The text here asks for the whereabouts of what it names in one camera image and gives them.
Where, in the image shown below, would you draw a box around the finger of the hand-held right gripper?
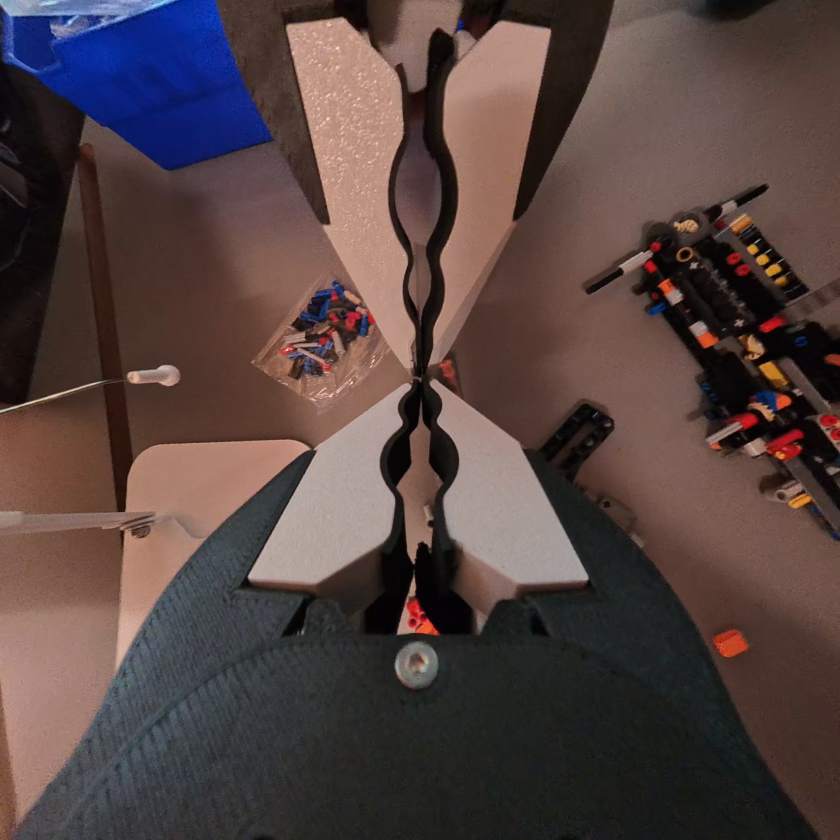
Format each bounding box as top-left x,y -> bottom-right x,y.
285,16 -> 421,378
420,18 -> 552,378

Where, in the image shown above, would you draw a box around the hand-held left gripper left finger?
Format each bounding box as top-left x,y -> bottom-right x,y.
247,379 -> 421,634

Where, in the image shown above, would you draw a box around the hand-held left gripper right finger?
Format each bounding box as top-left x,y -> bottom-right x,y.
421,379 -> 590,634

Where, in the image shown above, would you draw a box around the clear lego bag orange pins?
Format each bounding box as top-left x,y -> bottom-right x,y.
430,351 -> 468,398

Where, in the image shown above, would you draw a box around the clear lego bag blue pins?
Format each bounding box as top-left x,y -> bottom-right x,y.
252,276 -> 395,414

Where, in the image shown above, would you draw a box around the partly built lego chassis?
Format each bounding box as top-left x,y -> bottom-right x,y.
584,184 -> 840,542

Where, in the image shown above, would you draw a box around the blue box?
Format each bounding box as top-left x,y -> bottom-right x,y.
3,0 -> 273,172

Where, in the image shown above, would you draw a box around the white lamp stand base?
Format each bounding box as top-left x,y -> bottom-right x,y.
115,440 -> 312,670

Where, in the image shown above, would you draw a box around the empty clear plastic bags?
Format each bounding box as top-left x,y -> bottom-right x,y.
10,0 -> 132,37

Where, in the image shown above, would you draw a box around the large black lego frame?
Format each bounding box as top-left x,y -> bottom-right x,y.
538,402 -> 616,483

